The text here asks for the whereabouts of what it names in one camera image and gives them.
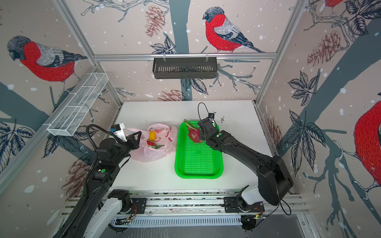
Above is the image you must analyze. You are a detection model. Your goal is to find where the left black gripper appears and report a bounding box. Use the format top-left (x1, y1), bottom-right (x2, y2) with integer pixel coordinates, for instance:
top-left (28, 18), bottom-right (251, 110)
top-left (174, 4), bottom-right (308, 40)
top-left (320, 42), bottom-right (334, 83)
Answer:
top-left (112, 130), bottom-right (141, 166)

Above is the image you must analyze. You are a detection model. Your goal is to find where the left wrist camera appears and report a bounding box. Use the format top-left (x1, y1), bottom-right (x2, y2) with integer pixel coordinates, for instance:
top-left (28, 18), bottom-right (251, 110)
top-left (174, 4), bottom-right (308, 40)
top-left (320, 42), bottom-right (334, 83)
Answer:
top-left (110, 123), bottom-right (127, 142)

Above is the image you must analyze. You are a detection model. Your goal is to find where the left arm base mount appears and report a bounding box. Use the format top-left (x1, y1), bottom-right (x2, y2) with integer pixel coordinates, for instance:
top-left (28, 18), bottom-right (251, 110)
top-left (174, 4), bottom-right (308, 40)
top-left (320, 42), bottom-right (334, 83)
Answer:
top-left (119, 198), bottom-right (147, 215)

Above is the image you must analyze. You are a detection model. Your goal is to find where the black hanging wall basket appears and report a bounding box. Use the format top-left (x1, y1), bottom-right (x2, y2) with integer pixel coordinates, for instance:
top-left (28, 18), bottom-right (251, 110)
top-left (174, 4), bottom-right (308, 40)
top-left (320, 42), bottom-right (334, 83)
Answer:
top-left (152, 57), bottom-right (218, 79)

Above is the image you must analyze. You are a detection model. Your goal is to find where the left black corrugated cable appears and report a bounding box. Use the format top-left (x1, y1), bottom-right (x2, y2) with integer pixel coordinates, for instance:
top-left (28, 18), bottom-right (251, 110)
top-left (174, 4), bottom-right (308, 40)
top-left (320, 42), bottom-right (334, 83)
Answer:
top-left (53, 124), bottom-right (120, 238)

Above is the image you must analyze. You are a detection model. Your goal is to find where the pink plastic bag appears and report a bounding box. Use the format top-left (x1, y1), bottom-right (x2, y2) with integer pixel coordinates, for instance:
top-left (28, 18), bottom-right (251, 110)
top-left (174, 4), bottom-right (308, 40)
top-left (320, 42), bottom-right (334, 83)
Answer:
top-left (125, 124), bottom-right (178, 163)

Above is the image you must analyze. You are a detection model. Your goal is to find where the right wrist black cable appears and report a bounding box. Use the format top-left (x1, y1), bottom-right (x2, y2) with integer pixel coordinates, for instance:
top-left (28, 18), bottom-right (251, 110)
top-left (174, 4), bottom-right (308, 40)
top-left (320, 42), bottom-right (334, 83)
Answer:
top-left (197, 102), bottom-right (210, 120)

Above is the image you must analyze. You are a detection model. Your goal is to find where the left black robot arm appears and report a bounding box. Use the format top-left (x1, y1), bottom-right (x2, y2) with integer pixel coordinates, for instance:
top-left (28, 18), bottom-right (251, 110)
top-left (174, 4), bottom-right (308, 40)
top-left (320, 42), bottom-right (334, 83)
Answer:
top-left (54, 131), bottom-right (141, 238)

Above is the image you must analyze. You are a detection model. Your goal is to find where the green plastic basket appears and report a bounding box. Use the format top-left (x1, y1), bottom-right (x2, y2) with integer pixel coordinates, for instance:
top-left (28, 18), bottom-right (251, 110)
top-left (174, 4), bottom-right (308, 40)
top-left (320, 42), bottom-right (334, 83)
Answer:
top-left (175, 123), bottom-right (224, 179)

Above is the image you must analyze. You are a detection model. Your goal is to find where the aluminium rail base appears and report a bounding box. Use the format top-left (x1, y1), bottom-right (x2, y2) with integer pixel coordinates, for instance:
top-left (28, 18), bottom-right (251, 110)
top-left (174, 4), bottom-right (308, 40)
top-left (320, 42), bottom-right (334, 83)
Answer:
top-left (110, 189), bottom-right (312, 230)

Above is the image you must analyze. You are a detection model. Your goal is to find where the red green fruit pile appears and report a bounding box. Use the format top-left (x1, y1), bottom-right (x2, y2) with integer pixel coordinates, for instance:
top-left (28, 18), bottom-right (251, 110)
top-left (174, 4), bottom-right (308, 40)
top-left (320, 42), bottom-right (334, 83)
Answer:
top-left (147, 140), bottom-right (164, 149)

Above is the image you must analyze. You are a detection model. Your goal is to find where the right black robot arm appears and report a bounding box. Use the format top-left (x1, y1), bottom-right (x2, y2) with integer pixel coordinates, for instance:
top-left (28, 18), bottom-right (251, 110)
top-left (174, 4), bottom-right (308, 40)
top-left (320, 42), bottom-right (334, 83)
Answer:
top-left (197, 118), bottom-right (293, 206)

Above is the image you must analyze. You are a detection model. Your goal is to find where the white wire mesh shelf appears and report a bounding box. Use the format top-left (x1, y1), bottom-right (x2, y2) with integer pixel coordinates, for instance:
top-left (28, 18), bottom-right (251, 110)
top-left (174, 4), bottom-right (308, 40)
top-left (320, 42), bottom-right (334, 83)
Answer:
top-left (47, 72), bottom-right (109, 136)

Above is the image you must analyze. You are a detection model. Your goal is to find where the red green dragon fruit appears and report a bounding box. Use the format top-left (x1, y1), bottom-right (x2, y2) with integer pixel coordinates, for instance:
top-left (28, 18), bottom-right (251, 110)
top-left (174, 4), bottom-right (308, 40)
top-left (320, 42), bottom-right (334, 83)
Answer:
top-left (184, 120), bottom-right (203, 144)

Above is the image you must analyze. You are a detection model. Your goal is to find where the yellow fruit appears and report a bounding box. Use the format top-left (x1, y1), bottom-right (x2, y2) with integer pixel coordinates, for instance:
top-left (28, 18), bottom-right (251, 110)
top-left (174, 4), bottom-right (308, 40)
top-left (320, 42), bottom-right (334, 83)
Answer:
top-left (148, 131), bottom-right (156, 141)

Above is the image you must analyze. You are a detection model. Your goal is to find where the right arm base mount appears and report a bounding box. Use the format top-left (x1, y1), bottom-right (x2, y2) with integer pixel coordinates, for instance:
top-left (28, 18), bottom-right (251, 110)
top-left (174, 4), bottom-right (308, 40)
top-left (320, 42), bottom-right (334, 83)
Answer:
top-left (222, 196), bottom-right (265, 213)

